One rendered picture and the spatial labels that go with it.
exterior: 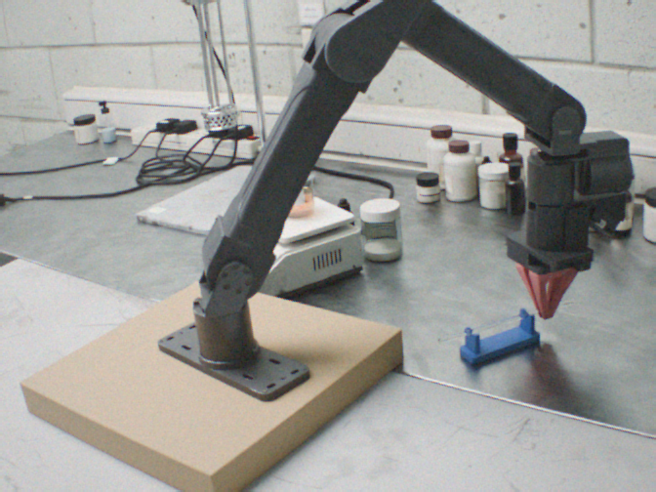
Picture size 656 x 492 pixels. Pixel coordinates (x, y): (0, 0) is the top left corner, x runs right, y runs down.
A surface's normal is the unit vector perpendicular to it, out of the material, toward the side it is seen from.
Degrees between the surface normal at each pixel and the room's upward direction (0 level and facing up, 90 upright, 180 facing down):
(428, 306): 0
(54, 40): 90
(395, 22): 90
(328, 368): 0
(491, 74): 92
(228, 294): 90
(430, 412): 0
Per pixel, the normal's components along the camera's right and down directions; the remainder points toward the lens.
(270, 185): 0.17, 0.33
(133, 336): -0.10, -0.92
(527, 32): -0.60, 0.37
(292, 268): 0.53, 0.28
